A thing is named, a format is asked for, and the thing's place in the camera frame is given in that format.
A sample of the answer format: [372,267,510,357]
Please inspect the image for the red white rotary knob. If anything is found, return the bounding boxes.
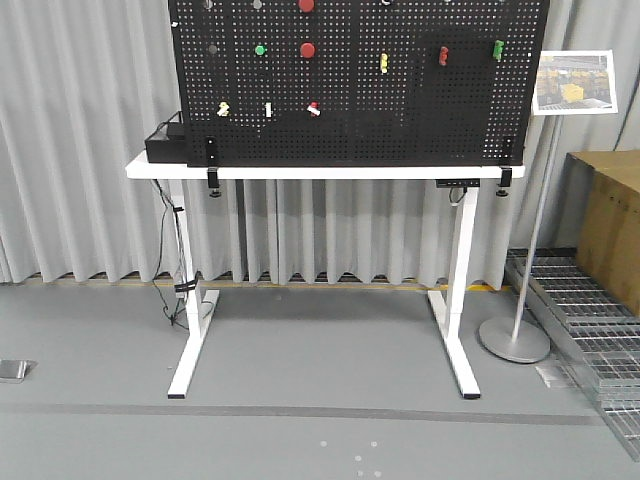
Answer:
[307,101,321,117]

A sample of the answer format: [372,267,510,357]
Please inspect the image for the yellow knob left bottom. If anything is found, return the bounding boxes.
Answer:
[217,102,230,117]

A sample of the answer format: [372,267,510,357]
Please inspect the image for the desk height control panel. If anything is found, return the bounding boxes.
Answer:
[436,179,480,189]

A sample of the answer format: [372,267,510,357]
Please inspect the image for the left black clamp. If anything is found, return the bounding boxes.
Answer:
[205,137,221,198]

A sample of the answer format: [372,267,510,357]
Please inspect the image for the black clamp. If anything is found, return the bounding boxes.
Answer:
[205,137,221,198]
[496,136,514,198]

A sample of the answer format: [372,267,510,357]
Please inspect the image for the white standing desk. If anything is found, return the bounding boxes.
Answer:
[125,151,526,400]

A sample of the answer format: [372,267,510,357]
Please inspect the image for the black perforated pegboard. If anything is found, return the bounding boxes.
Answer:
[168,1,550,167]

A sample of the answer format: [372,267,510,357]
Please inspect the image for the black box on desk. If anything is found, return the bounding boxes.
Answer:
[145,111,188,164]

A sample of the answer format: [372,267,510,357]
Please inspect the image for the lower red round button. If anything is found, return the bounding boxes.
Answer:
[300,42,316,59]

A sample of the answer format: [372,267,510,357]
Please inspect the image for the red round button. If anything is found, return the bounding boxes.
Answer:
[300,42,316,59]
[298,0,315,13]

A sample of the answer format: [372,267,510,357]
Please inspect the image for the right black clamp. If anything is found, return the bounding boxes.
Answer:
[496,136,514,198]

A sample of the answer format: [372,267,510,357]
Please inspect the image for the upper red round button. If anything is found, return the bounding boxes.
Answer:
[298,0,315,13]

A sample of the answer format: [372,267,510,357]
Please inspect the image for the grey curtain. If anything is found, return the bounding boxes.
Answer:
[1,1,639,286]

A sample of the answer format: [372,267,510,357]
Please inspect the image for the brown cardboard box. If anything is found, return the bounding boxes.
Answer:
[568,150,639,315]

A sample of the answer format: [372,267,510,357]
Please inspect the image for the metal grating stack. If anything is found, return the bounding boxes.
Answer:
[526,254,639,461]

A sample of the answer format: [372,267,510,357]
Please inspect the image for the sign stand with photo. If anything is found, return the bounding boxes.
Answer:
[478,50,618,364]

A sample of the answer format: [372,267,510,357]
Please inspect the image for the grey metal floor plate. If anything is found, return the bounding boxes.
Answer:
[0,359,38,384]

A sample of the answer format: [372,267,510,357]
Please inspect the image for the black power cable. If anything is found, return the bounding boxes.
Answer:
[151,179,201,327]

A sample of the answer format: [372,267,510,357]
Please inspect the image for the yellow lever switch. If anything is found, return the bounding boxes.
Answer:
[380,52,389,74]

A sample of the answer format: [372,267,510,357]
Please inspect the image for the red lever switch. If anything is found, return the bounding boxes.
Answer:
[438,46,449,66]

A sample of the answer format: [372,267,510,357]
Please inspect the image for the green lever switch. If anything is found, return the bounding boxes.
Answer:
[492,40,505,61]

